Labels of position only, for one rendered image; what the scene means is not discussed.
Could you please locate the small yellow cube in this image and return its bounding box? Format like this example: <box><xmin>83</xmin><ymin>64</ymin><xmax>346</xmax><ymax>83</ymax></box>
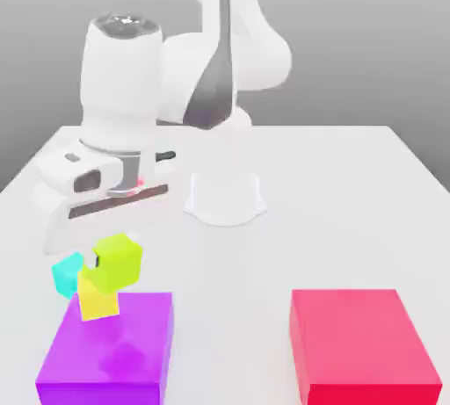
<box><xmin>76</xmin><ymin>270</ymin><xmax>121</xmax><ymax>322</ymax></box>

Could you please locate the large purple box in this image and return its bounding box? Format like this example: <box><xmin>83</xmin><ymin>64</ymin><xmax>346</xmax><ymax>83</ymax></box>
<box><xmin>34</xmin><ymin>291</ymin><xmax>175</xmax><ymax>405</ymax></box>

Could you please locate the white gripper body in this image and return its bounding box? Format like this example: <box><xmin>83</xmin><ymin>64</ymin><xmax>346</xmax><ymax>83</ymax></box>
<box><xmin>40</xmin><ymin>182</ymin><xmax>171</xmax><ymax>257</ymax></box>

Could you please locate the small cyan cube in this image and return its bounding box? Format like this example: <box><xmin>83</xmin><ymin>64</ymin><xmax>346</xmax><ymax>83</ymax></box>
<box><xmin>51</xmin><ymin>251</ymin><xmax>86</xmax><ymax>300</ymax></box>

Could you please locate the small lime green cube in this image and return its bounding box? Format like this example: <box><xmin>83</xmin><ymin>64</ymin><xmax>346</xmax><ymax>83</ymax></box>
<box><xmin>81</xmin><ymin>232</ymin><xmax>144</xmax><ymax>296</ymax></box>

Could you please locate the large red box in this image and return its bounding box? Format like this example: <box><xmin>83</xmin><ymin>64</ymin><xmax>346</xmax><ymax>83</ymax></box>
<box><xmin>289</xmin><ymin>288</ymin><xmax>444</xmax><ymax>405</ymax></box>

